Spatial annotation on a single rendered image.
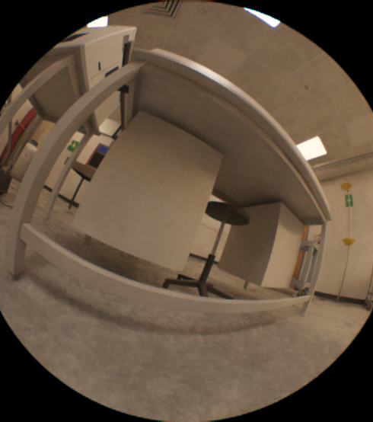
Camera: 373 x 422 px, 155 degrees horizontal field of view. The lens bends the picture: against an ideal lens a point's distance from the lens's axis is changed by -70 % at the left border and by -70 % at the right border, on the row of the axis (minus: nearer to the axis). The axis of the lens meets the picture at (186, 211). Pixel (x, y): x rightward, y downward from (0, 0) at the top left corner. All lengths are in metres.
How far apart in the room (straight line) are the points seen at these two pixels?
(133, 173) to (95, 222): 0.25
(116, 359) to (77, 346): 0.09
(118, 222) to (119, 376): 0.49
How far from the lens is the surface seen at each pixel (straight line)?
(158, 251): 0.56
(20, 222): 0.43
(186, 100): 0.69
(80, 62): 0.97
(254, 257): 1.08
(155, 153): 0.62
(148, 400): 0.34
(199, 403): 0.38
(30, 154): 2.89
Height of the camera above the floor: 0.31
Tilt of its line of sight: 13 degrees up
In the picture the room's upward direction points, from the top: 21 degrees clockwise
